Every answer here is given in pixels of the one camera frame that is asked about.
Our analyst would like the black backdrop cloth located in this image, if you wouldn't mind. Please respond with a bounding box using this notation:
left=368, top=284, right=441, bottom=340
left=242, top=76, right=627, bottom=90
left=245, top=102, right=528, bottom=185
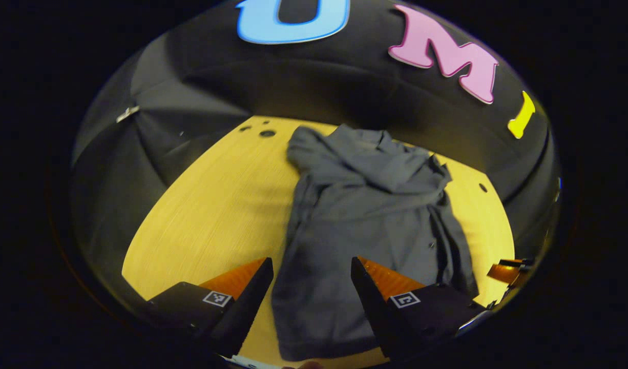
left=71, top=0, right=560, bottom=318

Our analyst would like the grey long-sleeved shirt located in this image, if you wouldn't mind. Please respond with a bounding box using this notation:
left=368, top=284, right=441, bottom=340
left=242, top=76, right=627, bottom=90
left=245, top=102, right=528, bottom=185
left=271, top=123, right=480, bottom=362

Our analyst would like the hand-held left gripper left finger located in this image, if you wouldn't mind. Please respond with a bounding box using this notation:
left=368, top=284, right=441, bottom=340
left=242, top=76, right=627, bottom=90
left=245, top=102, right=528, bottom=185
left=145, top=257, right=275, bottom=358

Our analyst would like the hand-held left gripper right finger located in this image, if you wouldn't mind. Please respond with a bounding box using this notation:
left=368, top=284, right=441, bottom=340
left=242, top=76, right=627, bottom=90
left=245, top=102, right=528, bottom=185
left=350, top=256, right=492, bottom=360

